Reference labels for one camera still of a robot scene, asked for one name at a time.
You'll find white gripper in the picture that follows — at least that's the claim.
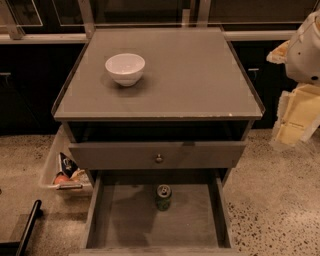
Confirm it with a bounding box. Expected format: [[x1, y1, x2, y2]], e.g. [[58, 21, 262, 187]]
[[266, 10, 320, 147]]

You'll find green soda can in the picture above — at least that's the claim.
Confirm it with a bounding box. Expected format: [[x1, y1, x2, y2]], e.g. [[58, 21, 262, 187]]
[[155, 184, 172, 211]]

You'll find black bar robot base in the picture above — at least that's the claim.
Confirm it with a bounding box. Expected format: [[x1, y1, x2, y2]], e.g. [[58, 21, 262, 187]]
[[0, 200, 43, 256]]

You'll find grey drawer cabinet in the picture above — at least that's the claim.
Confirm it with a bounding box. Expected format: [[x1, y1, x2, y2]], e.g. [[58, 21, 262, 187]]
[[50, 27, 266, 188]]

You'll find round metal drawer knob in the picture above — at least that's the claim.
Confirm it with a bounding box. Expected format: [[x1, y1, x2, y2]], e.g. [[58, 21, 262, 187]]
[[155, 154, 164, 163]]

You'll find grey top drawer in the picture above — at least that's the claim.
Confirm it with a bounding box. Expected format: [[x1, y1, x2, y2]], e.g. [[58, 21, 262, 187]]
[[69, 141, 246, 170]]

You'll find open grey middle drawer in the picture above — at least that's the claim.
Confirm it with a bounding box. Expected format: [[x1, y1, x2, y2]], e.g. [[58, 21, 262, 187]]
[[71, 172, 241, 256]]

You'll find white ceramic bowl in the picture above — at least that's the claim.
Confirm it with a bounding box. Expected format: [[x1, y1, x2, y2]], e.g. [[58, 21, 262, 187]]
[[105, 53, 146, 86]]

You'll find tan snack packet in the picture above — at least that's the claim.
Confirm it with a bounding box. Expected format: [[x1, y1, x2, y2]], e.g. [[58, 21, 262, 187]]
[[71, 169, 89, 184]]

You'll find dark blue chip bag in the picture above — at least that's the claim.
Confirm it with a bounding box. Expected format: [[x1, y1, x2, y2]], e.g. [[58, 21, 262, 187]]
[[59, 153, 78, 178]]

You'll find clear plastic storage bin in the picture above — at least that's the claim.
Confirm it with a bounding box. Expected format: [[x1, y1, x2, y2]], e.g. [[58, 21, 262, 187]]
[[39, 126, 93, 197]]

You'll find orange fruit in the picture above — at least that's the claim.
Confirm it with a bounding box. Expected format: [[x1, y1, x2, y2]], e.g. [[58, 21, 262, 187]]
[[54, 174, 70, 185]]

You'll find right cabinet door handle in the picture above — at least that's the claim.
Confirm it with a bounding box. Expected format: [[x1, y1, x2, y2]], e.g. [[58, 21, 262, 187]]
[[248, 68, 260, 81]]

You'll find cabinet door handle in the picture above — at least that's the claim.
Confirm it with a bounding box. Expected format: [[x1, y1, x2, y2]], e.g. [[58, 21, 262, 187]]
[[0, 72, 11, 87], [248, 68, 260, 81]]

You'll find metal railing frame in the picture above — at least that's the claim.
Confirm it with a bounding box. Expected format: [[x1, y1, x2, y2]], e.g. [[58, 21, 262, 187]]
[[0, 0, 320, 45]]

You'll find left cabinet door handle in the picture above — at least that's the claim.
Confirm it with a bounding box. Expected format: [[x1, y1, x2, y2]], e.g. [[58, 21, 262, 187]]
[[0, 72, 11, 87]]

